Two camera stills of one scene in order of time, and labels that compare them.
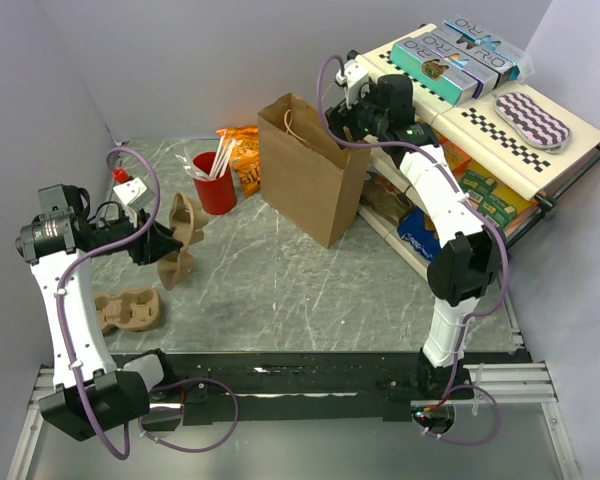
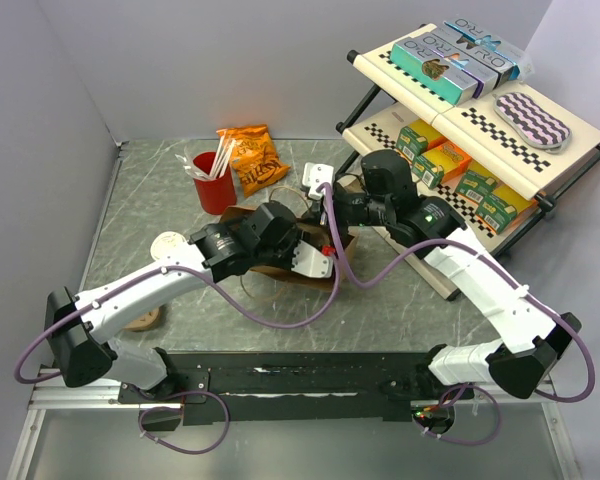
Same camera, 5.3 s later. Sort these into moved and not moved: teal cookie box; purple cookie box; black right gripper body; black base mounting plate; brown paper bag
Moved: brown paper bag; black right gripper body
Not moved: black base mounting plate; teal cookie box; purple cookie box
